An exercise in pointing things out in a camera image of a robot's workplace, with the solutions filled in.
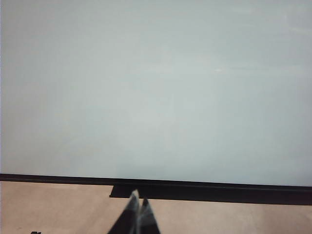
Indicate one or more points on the small black object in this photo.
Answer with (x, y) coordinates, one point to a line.
(36, 232)

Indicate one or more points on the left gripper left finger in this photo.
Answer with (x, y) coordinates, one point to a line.
(129, 214)

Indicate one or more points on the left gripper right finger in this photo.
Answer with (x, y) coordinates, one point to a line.
(147, 219)

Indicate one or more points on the black table edge rail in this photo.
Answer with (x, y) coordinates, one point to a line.
(219, 193)

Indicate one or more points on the large pale glass whiteboard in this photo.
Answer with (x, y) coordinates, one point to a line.
(146, 85)

